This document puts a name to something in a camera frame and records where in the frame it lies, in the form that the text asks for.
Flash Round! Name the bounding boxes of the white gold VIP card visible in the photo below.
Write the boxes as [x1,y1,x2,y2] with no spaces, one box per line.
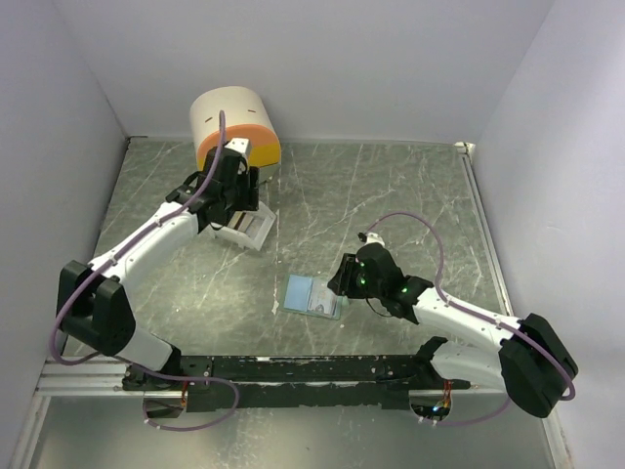
[307,278,339,319]

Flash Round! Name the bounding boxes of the round mini drawer cabinet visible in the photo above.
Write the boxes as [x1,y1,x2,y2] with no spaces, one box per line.
[189,86,281,183]

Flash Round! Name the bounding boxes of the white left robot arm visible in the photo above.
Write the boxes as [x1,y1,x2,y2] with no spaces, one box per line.
[55,138,260,390]

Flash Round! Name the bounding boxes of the green card holder book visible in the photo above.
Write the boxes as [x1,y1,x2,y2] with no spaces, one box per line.
[281,274,345,320]

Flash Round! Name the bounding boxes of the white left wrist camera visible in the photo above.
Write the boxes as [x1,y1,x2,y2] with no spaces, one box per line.
[226,138,252,161]

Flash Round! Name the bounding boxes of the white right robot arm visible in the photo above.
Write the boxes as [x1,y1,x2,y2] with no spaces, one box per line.
[327,242,578,418]

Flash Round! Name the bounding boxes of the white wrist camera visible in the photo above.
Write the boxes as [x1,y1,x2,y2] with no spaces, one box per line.
[226,138,252,161]
[357,232,386,247]

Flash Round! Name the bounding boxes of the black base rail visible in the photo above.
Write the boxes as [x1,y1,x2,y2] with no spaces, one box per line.
[122,336,448,412]

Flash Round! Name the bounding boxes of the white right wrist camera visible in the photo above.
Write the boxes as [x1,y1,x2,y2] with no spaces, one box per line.
[357,232,386,247]

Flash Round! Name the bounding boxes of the white card tray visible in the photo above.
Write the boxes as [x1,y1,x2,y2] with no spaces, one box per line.
[208,201,276,251]

